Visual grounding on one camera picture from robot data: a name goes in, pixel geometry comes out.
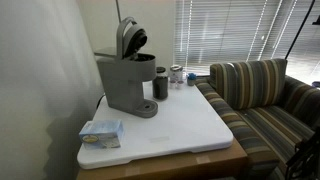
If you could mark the white window blinds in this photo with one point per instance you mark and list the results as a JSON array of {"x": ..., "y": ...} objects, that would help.
[{"x": 217, "y": 31}]

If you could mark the clear jar with lid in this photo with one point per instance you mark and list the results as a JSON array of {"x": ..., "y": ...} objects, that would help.
[{"x": 176, "y": 73}]

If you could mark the cardboard box under board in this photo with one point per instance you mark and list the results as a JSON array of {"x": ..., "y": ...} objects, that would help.
[{"x": 190, "y": 166}]

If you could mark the striped sofa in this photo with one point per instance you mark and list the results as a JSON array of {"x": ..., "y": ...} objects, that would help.
[{"x": 268, "y": 112}]

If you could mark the dark glass jar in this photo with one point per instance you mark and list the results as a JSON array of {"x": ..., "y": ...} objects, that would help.
[{"x": 160, "y": 84}]

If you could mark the black lamp pole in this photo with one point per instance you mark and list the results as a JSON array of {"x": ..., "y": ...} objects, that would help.
[{"x": 300, "y": 29}]

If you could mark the grey coffeemaker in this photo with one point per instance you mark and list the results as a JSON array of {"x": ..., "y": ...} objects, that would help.
[{"x": 124, "y": 73}]

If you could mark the black frame lower right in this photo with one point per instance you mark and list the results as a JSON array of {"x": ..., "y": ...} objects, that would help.
[{"x": 304, "y": 164}]

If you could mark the blue tea box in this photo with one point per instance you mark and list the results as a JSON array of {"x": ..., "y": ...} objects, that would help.
[{"x": 102, "y": 134}]

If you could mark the thin metal pole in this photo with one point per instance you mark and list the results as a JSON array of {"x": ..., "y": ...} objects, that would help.
[{"x": 118, "y": 11}]

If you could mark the white table board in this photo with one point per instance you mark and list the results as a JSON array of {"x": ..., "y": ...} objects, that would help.
[{"x": 185, "y": 122}]

